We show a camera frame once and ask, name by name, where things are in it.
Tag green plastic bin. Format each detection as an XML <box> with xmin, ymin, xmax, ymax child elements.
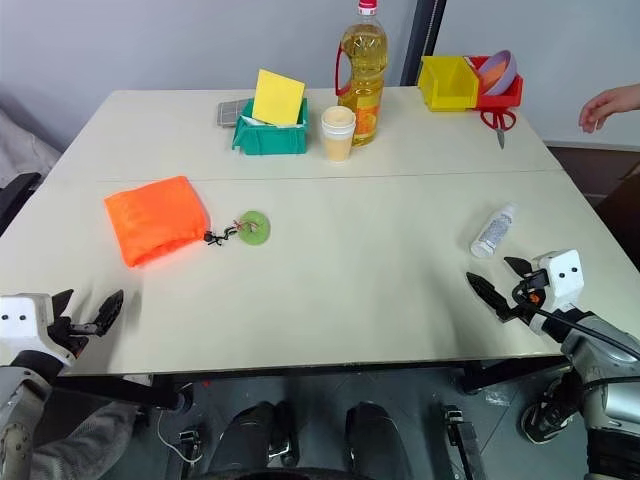
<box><xmin>231</xmin><ymin>97</ymin><xmax>310</xmax><ymax>157</ymax></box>

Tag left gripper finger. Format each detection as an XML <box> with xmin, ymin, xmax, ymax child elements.
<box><xmin>94</xmin><ymin>288</ymin><xmax>125</xmax><ymax>337</ymax></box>
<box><xmin>51</xmin><ymin>288</ymin><xmax>76</xmax><ymax>327</ymax></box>

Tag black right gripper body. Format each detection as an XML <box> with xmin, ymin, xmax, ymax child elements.
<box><xmin>506</xmin><ymin>269</ymin><xmax>550</xmax><ymax>322</ymax></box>

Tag orange fabric pouch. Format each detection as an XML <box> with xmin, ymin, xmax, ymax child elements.
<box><xmin>103</xmin><ymin>175</ymin><xmax>212</xmax><ymax>270</ymax></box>

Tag purple plastic bowl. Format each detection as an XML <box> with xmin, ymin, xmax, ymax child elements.
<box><xmin>474</xmin><ymin>49</ymin><xmax>518</xmax><ymax>98</ymax></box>

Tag bystander bare hand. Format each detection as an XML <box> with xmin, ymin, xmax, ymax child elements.
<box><xmin>578</xmin><ymin>89</ymin><xmax>632</xmax><ymax>134</ymax></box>

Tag black chair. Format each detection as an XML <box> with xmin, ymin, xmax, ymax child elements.
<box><xmin>0</xmin><ymin>172</ymin><xmax>44</xmax><ymax>236</ymax></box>

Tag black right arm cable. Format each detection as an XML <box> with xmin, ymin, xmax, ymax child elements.
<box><xmin>527</xmin><ymin>305</ymin><xmax>640</xmax><ymax>360</ymax></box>

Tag yellow plastic bin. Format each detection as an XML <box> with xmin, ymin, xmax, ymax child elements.
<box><xmin>417</xmin><ymin>55</ymin><xmax>480</xmax><ymax>113</ymax></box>

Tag yellow square sponge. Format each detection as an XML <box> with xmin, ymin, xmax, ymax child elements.
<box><xmin>251</xmin><ymin>68</ymin><xmax>307</xmax><ymax>127</ymax></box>

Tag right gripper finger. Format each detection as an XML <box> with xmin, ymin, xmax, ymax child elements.
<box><xmin>465</xmin><ymin>271</ymin><xmax>513</xmax><ymax>323</ymax></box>
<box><xmin>503</xmin><ymin>256</ymin><xmax>536</xmax><ymax>280</ymax></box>

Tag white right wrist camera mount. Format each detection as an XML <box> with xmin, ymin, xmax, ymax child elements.
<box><xmin>531</xmin><ymin>249</ymin><xmax>586</xmax><ymax>312</ymax></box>

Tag dark rounded shape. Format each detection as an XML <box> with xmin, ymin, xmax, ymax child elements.
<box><xmin>207</xmin><ymin>401</ymin><xmax>282</xmax><ymax>475</ymax></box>
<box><xmin>344</xmin><ymin>401</ymin><xmax>409</xmax><ymax>479</ymax></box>

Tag black caster wheel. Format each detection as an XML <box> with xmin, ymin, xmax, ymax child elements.
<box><xmin>521</xmin><ymin>387</ymin><xmax>584</xmax><ymax>445</ymax></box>

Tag stack of paper cups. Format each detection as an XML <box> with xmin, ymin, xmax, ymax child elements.
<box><xmin>320</xmin><ymin>105</ymin><xmax>357</xmax><ymax>165</ymax></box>

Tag yellow cooking oil bottle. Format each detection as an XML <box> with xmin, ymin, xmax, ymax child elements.
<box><xmin>334</xmin><ymin>0</ymin><xmax>390</xmax><ymax>148</ymax></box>

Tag thin white floor cable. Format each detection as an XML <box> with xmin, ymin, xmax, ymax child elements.
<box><xmin>156</xmin><ymin>409</ymin><xmax>201</xmax><ymax>464</ymax></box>

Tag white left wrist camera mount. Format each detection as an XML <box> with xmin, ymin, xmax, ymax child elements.
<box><xmin>0</xmin><ymin>294</ymin><xmax>77</xmax><ymax>362</ymax></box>

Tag grey fabric bundle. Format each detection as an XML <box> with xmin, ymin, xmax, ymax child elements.
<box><xmin>29</xmin><ymin>399</ymin><xmax>144</xmax><ymax>480</ymax></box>

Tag small white plastic bottle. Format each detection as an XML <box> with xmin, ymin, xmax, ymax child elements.
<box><xmin>469</xmin><ymin>201</ymin><xmax>519</xmax><ymax>259</ymax></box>

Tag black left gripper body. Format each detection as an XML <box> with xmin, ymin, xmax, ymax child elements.
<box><xmin>48</xmin><ymin>316</ymin><xmax>100</xmax><ymax>359</ymax></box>

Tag green round disc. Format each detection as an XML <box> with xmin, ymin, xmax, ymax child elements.
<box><xmin>235</xmin><ymin>210</ymin><xmax>272</xmax><ymax>247</ymax></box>

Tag black table frame bar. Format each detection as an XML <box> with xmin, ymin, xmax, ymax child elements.
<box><xmin>457</xmin><ymin>355</ymin><xmax>574</xmax><ymax>395</ymax></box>
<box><xmin>47</xmin><ymin>373</ymin><xmax>194</xmax><ymax>412</ymax></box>

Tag black upright pole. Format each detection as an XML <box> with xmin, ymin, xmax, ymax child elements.
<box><xmin>399</xmin><ymin>0</ymin><xmax>447</xmax><ymax>88</ymax></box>

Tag red plastic bin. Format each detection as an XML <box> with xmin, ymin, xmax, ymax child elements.
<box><xmin>462</xmin><ymin>55</ymin><xmax>525</xmax><ymax>110</ymax></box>

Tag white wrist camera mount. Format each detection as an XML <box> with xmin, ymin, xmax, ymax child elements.
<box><xmin>531</xmin><ymin>249</ymin><xmax>586</xmax><ymax>312</ymax></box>
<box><xmin>0</xmin><ymin>294</ymin><xmax>77</xmax><ymax>362</ymax></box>

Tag red handled scissors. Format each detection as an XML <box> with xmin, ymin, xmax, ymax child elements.
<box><xmin>480</xmin><ymin>108</ymin><xmax>517</xmax><ymax>150</ymax></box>

